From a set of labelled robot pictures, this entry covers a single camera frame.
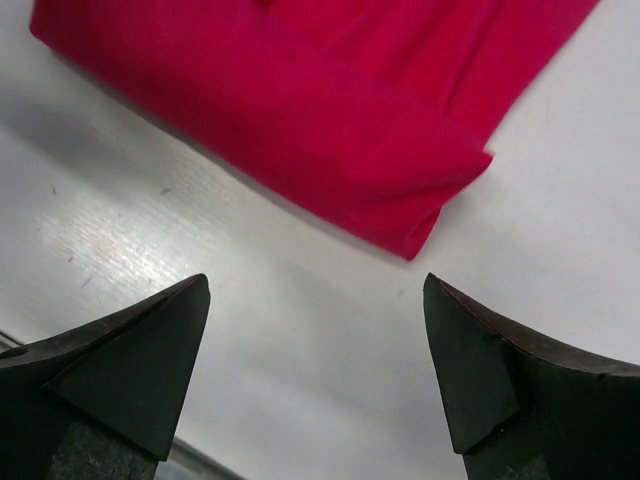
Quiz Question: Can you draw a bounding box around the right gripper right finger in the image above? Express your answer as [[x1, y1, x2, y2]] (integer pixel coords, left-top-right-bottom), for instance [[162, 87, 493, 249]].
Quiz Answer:
[[423, 274, 639, 479]]

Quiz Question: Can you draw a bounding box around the aluminium front rail frame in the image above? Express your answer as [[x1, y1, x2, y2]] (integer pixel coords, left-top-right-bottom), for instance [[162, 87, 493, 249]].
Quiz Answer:
[[0, 329, 251, 480]]

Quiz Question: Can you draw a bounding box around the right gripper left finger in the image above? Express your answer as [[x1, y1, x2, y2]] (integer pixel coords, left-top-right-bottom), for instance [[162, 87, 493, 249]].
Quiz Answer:
[[1, 274, 211, 479]]

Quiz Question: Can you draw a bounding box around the red t shirt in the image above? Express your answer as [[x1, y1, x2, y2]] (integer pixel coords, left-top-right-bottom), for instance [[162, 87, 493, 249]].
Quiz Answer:
[[30, 1, 594, 260]]

